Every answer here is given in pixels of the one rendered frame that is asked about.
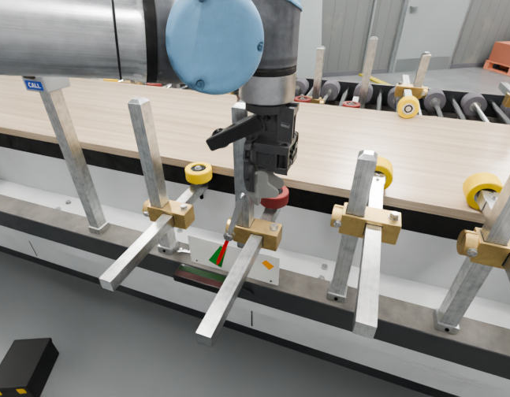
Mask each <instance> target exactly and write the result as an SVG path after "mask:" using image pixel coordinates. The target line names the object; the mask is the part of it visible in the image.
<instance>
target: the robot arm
mask: <svg viewBox="0 0 510 397"><path fill-rule="evenodd" d="M302 10H303V8H302V6H301V0H0V76H45V77H67V78H89V79H112V80H138V81H139V82H142V83H170V84H185V85H187V86H188V87H190V88H191V89H192V90H194V91H198V92H200V93H204V94H209V95H224V94H228V93H230V92H233V91H235V90H237V89H239V97H240V99H241V100H242V101H243V102H245V109H246V110H247V111H248V112H250V113H253V114H252V115H250V116H248V117H245V118H244V119H242V120H240V121H237V122H236V123H234V124H231V125H229V126H227V127H225V128H218V129H216V130H214V131H213V133H212V134H211V136H210V137H209V138H208V139H207V140H206V143H207V145H208V147H209V148H210V150H211V151H215V150H217V149H222V148H226V147H227V146H228V145H229V144H230V143H233V142H236V141H237V140H239V139H242V138H244V137H245V138H246V141H245V143H244V151H243V162H244V184H245V187H246V191H248V194H249V196H250V197H251V200H252V201H253V203H254V204H256V205H257V206H259V204H260V202H261V198H276V197H278V195H279V191H278V189H280V188H282V187H283V186H284V181H283V179H282V178H280V177H279V176H277V175H275V174H280V175H284V176H287V175H288V171H289V169H290V167H291V165H293V163H294V162H295V160H296V158H297V149H298V139H299V133H298V132H297V131H295V130H296V114H297V112H298V111H299V106H300V103H299V102H292V100H293V99H294V98H295V89H296V65H297V55H298V44H299V33H300V12H302Z"/></svg>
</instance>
